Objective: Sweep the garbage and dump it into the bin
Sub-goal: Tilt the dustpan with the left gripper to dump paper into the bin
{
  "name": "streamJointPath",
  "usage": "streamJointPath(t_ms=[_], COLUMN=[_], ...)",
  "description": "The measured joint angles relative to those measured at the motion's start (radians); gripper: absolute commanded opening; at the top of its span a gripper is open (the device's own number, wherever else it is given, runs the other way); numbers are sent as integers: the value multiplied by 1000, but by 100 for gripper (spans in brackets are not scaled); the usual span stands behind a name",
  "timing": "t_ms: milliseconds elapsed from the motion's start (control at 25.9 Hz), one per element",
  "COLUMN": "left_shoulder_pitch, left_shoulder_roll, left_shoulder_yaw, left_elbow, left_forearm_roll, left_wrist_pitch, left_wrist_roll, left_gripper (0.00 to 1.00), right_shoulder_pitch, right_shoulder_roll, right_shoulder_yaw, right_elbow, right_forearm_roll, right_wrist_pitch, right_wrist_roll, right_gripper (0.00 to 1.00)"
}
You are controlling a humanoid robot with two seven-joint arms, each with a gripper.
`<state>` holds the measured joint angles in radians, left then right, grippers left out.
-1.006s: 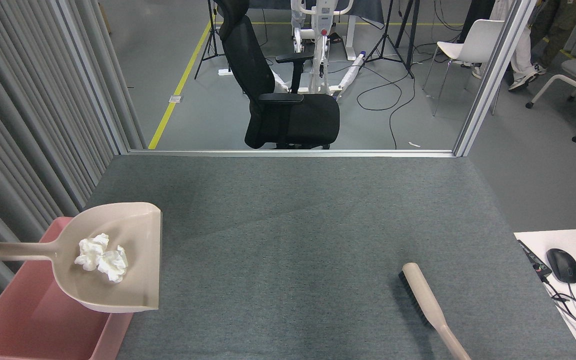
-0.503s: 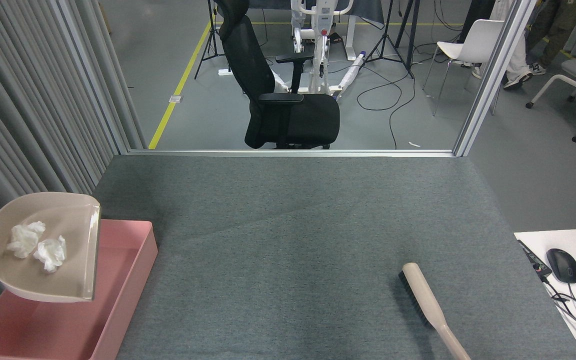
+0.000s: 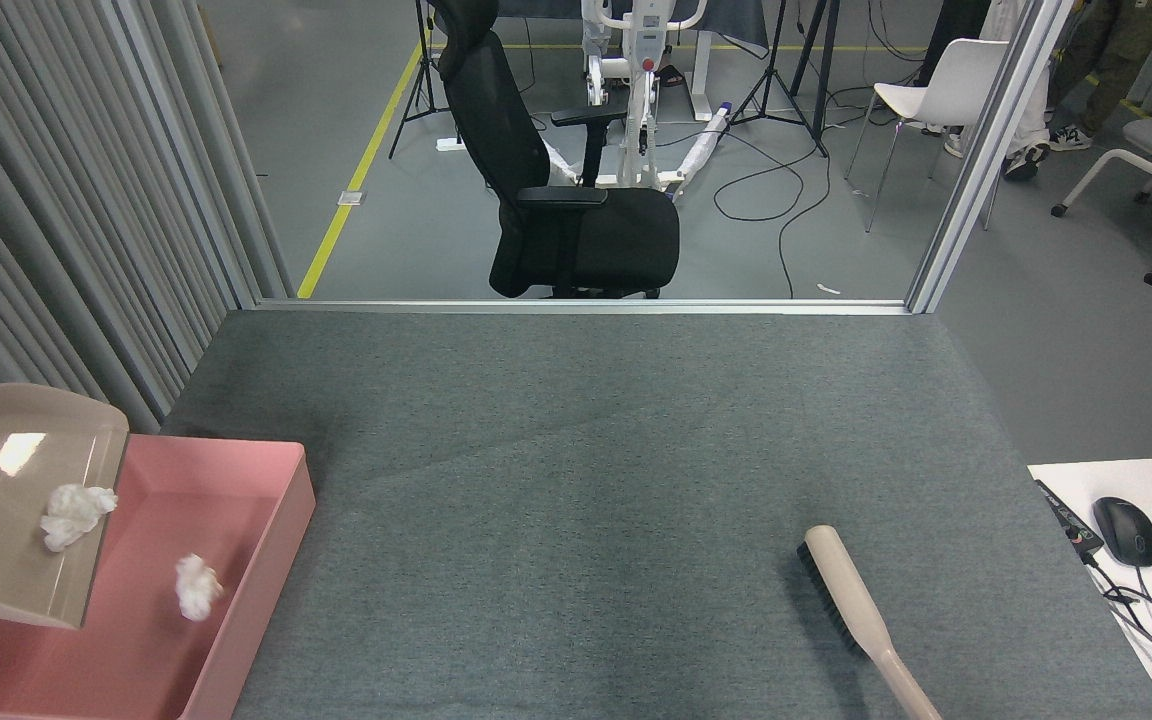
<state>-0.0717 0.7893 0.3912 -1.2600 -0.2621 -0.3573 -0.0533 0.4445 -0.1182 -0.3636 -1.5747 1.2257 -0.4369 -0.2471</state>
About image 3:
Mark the white wheeled stand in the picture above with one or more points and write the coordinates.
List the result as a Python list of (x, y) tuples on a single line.
[(648, 40)]

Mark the black computer mouse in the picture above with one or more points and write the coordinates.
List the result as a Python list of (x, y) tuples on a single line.
[(1126, 530)]

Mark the black tripod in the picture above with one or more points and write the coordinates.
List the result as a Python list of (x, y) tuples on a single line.
[(424, 80), (821, 60)]

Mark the beige hand brush black bristles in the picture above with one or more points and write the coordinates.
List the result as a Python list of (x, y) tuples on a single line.
[(846, 580)]

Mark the person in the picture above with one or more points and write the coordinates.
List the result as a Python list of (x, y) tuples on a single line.
[(1024, 160), (1116, 60)]

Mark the silver table edge rail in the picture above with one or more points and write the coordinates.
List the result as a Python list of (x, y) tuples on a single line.
[(576, 306)]

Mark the white paper ball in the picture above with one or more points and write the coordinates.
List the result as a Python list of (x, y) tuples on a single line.
[(76, 512), (198, 588)]

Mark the pink plastic bin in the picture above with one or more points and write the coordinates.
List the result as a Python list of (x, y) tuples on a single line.
[(186, 670)]

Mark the silver post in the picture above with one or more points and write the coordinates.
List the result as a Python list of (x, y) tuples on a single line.
[(986, 150), (186, 150)]

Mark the beige plastic dustpan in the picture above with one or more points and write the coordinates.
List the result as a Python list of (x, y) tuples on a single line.
[(6, 570)]

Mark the white power strip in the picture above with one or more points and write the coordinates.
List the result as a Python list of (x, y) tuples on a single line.
[(450, 145)]

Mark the black office chair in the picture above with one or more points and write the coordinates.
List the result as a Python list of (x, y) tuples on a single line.
[(586, 240)]

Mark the grey curtain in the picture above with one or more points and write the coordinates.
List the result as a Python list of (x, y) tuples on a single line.
[(26, 250)]

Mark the black slim device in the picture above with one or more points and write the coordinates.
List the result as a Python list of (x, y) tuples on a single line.
[(1066, 515)]

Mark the white plastic chair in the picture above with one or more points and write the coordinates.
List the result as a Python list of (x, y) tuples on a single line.
[(956, 85)]

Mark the metal floor plate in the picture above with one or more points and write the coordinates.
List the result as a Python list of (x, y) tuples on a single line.
[(351, 198)]

